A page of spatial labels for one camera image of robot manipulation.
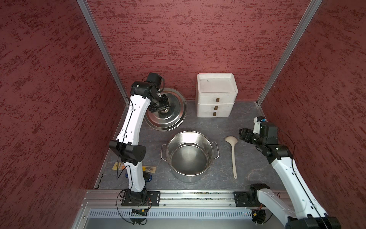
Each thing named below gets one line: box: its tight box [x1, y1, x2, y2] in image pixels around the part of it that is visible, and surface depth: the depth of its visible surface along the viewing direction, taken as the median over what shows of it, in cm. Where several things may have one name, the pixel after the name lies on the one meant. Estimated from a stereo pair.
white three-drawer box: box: [195, 72, 239, 118], surface depth 102 cm
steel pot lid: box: [144, 87, 188, 132], surface depth 79 cm
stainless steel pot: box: [160, 130, 220, 184], surface depth 89 cm
